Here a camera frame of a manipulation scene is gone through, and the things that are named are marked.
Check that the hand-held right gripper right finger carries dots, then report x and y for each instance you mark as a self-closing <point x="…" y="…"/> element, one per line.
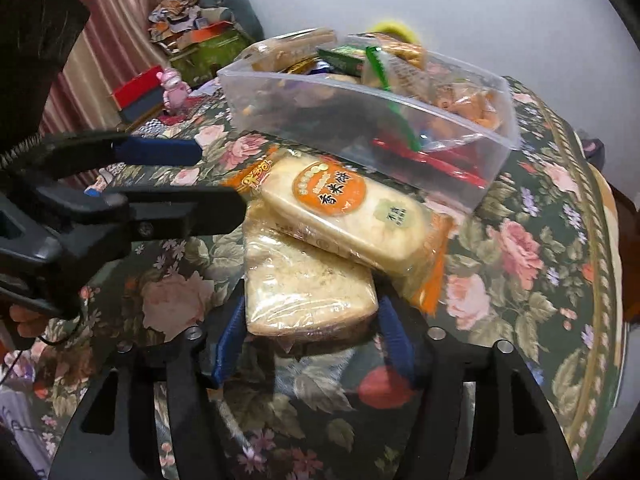
<point x="397" y="340"/>

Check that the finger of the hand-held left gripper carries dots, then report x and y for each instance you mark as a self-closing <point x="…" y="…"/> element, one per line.
<point x="190" y="210"/>
<point x="160" y="151"/>

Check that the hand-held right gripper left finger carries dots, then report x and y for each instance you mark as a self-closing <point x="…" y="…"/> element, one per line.
<point x="227" y="342"/>

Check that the pale cake packet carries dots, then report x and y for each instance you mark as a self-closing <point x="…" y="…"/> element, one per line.
<point x="305" y="290"/>

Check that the rice cracker packet orange label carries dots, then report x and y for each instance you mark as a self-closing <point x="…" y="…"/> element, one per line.
<point x="345" y="210"/>

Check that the brown bread packet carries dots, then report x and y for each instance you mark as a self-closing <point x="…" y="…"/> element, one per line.
<point x="295" y="47"/>

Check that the red snack packet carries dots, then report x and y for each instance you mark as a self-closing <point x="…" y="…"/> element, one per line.
<point x="435" y="162"/>

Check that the clear plastic storage box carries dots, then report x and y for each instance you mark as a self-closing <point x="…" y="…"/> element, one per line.
<point x="350" y="115"/>

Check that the orange fried snack packet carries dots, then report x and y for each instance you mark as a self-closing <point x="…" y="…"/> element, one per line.
<point x="470" y="102"/>

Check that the cookie bag with green seal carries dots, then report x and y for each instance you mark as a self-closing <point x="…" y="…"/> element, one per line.
<point x="395" y="67"/>

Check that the person's left hand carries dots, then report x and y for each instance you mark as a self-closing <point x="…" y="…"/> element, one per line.
<point x="25" y="317"/>

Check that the checkered patchwork blanket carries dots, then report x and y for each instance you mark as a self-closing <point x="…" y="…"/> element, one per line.
<point x="160" y="122"/>

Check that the pink plush toy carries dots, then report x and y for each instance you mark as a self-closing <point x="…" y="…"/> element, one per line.
<point x="172" y="87"/>

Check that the red box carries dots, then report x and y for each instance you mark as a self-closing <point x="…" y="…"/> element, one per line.
<point x="137" y="85"/>

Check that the green storage box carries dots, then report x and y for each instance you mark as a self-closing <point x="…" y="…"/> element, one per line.
<point x="215" y="55"/>

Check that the striped curtain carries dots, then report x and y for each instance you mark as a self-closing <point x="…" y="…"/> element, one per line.
<point x="115" y="35"/>

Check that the orange cardboard box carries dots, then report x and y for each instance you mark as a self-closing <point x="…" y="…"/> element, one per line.
<point x="210" y="31"/>

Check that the grey-green cushion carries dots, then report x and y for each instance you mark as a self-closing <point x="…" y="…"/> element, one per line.
<point x="242" y="10"/>

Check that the yellow foam tube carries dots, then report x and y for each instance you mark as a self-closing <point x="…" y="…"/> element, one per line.
<point x="395" y="27"/>

